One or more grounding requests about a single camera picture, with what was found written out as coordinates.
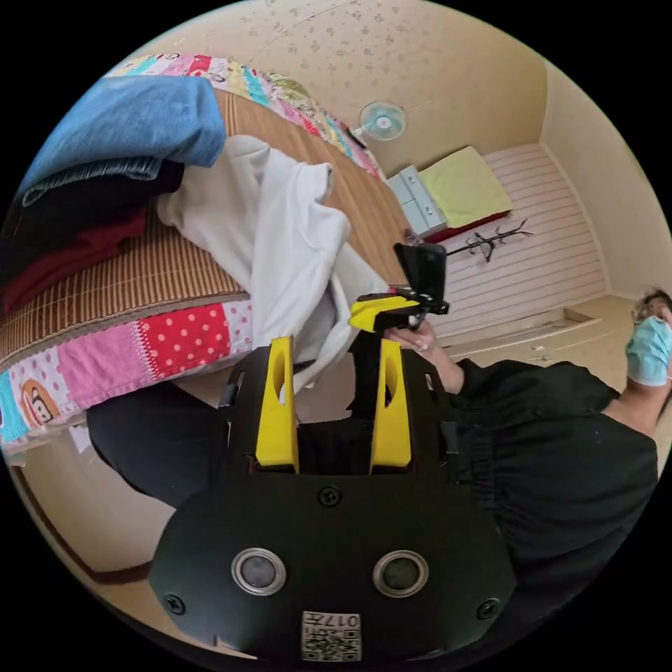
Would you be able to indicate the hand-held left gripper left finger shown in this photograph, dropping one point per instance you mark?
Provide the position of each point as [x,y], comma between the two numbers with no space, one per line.
[277,420]

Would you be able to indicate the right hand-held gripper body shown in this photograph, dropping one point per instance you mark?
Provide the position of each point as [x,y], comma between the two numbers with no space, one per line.
[426,307]

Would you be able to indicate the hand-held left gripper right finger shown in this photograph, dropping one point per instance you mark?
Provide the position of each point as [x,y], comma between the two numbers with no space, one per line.
[392,436]

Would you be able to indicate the white long sleeve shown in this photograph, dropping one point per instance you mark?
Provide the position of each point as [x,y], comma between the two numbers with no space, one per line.
[286,220]

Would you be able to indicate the person's right hand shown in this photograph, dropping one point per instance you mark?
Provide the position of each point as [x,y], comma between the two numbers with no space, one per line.
[426,344]

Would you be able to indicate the black coat rack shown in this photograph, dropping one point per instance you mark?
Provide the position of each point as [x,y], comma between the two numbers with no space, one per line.
[491,239]

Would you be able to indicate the grey cupboard with yellow cloth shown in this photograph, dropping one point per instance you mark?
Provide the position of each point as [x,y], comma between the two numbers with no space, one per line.
[462,191]

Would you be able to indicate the person's body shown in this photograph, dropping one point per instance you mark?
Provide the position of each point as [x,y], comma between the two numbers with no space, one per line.
[551,446]

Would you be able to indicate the bed with woven mat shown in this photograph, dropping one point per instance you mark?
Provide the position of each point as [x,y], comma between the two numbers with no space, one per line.
[157,273]

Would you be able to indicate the pile of clothes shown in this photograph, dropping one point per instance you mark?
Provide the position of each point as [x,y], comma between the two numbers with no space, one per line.
[131,136]

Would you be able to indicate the wall fan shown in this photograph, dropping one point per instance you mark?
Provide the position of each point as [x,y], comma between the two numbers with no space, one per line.
[382,122]

